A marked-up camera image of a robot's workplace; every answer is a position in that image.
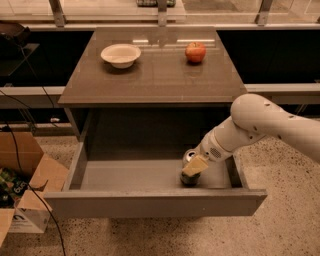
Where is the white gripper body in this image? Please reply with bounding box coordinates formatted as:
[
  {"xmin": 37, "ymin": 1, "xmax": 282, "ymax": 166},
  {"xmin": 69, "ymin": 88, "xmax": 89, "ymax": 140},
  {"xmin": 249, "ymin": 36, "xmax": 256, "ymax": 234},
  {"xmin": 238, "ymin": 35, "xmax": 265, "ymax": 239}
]
[{"xmin": 195, "ymin": 131, "xmax": 232, "ymax": 162}]

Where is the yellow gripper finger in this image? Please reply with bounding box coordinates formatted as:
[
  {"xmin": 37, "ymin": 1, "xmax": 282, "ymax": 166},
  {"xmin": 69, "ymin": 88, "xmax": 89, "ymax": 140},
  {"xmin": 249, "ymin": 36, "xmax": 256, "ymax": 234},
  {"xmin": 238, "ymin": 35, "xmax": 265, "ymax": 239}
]
[{"xmin": 182, "ymin": 155, "xmax": 208, "ymax": 177}]

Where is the green 7up soda can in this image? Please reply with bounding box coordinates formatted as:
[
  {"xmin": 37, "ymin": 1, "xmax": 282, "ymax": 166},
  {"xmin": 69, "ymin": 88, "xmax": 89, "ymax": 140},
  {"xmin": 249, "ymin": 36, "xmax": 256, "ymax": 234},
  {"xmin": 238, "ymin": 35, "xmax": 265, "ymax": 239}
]
[{"xmin": 180, "ymin": 149, "xmax": 200, "ymax": 187}]

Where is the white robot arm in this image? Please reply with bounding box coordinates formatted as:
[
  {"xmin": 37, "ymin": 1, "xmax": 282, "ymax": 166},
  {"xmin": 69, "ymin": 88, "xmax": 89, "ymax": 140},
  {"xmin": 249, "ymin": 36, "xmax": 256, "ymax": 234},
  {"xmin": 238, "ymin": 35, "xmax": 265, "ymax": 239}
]
[{"xmin": 182, "ymin": 94, "xmax": 320, "ymax": 177}]

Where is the grey cabinet with counter top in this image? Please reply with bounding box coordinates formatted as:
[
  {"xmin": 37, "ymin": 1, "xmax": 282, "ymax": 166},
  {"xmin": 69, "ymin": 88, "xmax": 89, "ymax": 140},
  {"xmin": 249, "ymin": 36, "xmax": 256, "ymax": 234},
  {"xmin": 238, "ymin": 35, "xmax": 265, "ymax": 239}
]
[{"xmin": 59, "ymin": 27, "xmax": 246, "ymax": 134}]

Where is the open grey top drawer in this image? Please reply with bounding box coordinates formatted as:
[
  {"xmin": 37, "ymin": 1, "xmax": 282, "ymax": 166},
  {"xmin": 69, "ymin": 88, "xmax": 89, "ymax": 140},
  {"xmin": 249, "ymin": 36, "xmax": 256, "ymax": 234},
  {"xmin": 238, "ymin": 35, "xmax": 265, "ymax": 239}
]
[{"xmin": 43, "ymin": 112, "xmax": 268, "ymax": 220}]

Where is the red apple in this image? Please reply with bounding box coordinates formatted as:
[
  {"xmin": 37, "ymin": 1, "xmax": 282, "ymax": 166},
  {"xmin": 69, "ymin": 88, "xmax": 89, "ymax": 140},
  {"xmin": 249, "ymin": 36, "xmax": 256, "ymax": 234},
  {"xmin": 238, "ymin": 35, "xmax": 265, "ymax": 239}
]
[{"xmin": 185, "ymin": 42, "xmax": 206, "ymax": 63}]

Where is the white paper bowl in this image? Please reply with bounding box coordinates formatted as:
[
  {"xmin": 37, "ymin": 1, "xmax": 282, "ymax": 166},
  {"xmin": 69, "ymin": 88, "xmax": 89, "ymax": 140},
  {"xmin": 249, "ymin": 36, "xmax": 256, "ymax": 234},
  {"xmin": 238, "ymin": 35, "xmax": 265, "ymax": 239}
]
[{"xmin": 100, "ymin": 44, "xmax": 141, "ymax": 69}]

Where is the open cardboard box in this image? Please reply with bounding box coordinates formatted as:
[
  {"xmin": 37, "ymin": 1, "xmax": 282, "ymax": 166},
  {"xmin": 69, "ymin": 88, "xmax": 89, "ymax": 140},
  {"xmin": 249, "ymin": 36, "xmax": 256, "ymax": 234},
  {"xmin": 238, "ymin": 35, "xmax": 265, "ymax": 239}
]
[{"xmin": 0, "ymin": 132, "xmax": 68, "ymax": 245}]

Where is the black device on shelf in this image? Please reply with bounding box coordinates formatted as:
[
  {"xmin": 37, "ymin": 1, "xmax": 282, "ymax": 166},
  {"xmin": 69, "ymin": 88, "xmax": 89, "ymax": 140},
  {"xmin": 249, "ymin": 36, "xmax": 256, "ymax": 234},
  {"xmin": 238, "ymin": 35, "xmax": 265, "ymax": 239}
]
[{"xmin": 0, "ymin": 21, "xmax": 31, "ymax": 46}]

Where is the black cable on floor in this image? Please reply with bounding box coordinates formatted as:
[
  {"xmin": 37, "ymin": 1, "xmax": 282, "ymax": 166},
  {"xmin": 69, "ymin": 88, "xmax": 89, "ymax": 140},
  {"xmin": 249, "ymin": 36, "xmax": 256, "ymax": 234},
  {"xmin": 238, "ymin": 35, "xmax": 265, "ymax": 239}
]
[{"xmin": 0, "ymin": 89, "xmax": 67, "ymax": 256}]

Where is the metal window railing frame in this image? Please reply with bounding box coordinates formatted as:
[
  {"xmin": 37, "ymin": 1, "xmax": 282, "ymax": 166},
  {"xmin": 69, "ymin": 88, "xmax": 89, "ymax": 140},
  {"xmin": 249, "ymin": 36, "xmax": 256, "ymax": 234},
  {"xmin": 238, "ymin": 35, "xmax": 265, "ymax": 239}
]
[{"xmin": 0, "ymin": 0, "xmax": 320, "ymax": 32}]

